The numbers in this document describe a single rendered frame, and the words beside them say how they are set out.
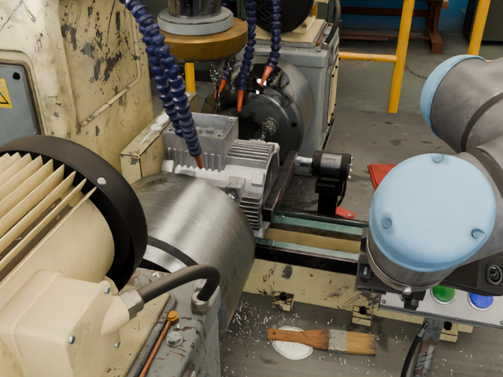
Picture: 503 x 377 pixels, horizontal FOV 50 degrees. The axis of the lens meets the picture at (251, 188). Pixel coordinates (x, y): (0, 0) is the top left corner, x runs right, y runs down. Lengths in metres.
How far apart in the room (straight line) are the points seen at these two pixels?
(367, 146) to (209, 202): 1.01
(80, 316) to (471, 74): 0.43
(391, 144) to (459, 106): 1.21
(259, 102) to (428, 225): 0.84
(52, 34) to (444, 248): 0.69
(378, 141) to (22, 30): 1.19
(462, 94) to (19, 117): 0.71
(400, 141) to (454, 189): 1.37
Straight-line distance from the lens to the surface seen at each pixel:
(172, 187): 0.82
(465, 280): 0.65
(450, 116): 0.58
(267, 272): 1.11
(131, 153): 0.96
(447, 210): 0.44
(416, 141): 1.82
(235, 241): 0.81
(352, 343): 1.07
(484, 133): 0.53
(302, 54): 1.41
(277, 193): 1.03
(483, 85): 0.58
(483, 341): 1.16
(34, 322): 0.42
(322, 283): 1.10
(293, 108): 1.22
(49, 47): 0.92
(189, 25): 0.92
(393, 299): 0.81
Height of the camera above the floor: 1.59
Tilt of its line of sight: 32 degrees down
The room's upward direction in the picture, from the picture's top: straight up
